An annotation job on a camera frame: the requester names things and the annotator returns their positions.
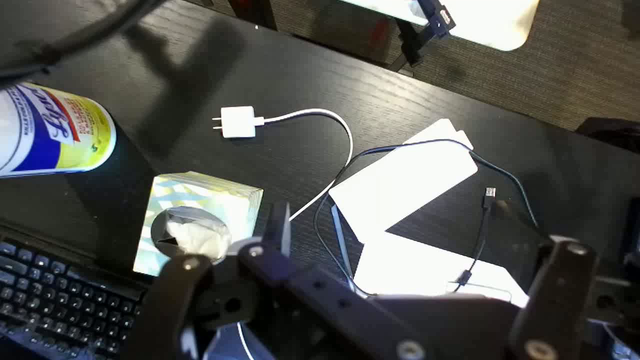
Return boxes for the disinfecting wipes canister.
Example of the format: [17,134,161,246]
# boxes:
[0,80,119,180]

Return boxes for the white charger block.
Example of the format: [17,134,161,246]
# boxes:
[209,104,266,143]

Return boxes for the papers stack on desk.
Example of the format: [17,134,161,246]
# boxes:
[312,136,541,300]

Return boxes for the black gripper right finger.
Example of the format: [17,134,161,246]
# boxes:
[507,234,599,360]

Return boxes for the white printed paper sheet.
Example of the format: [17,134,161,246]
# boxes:
[349,230,531,311]

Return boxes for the white perforated mounting table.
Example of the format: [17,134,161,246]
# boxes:
[341,0,541,55]

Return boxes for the yellow patterned tissue box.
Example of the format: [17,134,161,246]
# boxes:
[131,171,266,279]

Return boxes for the white charger cable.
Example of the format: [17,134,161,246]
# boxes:
[253,106,356,225]

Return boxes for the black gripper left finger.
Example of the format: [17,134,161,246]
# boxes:
[131,241,432,360]

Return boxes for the black computer monitor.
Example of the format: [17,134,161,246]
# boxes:
[0,223,155,360]

